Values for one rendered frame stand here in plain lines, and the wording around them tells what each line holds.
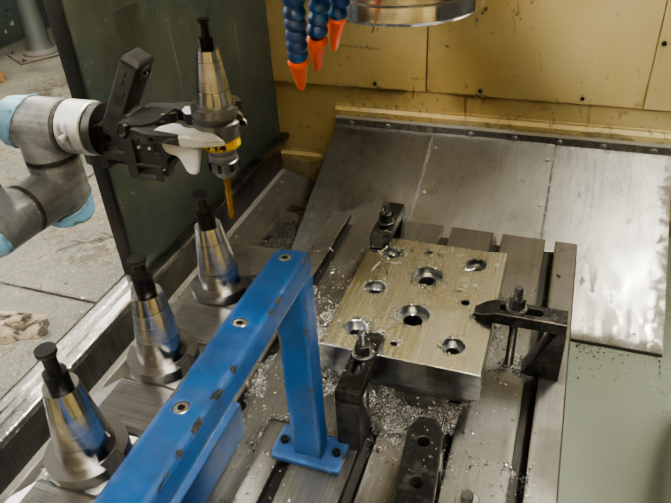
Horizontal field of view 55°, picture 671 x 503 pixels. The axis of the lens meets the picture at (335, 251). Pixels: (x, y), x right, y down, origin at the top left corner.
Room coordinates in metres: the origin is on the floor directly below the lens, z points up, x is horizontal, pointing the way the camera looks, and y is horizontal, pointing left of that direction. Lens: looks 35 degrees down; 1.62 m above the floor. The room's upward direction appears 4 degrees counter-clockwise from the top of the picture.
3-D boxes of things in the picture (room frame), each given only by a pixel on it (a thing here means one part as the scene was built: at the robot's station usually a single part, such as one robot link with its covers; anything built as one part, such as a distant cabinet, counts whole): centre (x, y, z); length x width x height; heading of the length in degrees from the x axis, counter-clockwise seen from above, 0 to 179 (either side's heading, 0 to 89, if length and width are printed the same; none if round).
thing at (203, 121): (0.77, 0.14, 1.31); 0.06 x 0.06 x 0.03
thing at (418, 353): (0.78, -0.13, 0.97); 0.29 x 0.23 x 0.05; 159
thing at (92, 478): (0.33, 0.20, 1.21); 0.06 x 0.06 x 0.03
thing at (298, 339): (0.57, 0.05, 1.05); 0.10 x 0.05 x 0.30; 69
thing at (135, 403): (0.38, 0.18, 1.21); 0.07 x 0.05 x 0.01; 69
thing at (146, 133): (0.77, 0.21, 1.29); 0.09 x 0.05 x 0.02; 55
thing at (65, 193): (0.85, 0.41, 1.17); 0.11 x 0.08 x 0.11; 155
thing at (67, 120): (0.84, 0.33, 1.27); 0.08 x 0.05 x 0.08; 159
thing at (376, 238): (0.97, -0.09, 0.97); 0.13 x 0.03 x 0.15; 159
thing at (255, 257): (0.59, 0.10, 1.21); 0.07 x 0.05 x 0.01; 69
